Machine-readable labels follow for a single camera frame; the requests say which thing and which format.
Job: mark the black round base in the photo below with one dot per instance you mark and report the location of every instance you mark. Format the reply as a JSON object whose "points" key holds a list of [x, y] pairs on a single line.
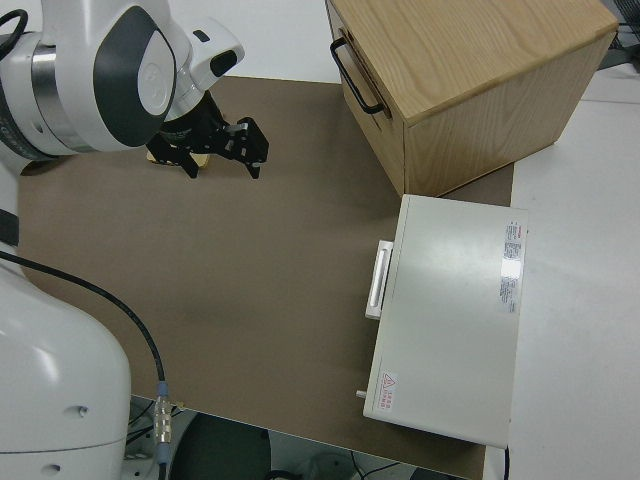
{"points": [[220, 450]]}

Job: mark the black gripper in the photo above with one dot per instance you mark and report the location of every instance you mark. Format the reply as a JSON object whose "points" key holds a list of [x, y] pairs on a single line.
{"points": [[197, 127]]}

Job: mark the brown table mat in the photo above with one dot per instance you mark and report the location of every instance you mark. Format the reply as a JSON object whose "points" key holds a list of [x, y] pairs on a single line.
{"points": [[225, 250]]}

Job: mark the white toaster oven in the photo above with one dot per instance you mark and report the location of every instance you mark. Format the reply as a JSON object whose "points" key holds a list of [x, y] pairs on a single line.
{"points": [[450, 325]]}

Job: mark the light wooden drawer cabinet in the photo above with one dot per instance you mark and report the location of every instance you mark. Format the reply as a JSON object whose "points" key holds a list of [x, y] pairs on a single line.
{"points": [[475, 50]]}

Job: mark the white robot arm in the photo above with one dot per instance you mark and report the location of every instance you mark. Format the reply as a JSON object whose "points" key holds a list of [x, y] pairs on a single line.
{"points": [[75, 75]]}

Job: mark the small wooden block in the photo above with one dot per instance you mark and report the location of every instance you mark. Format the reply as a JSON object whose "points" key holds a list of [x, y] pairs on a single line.
{"points": [[202, 161]]}

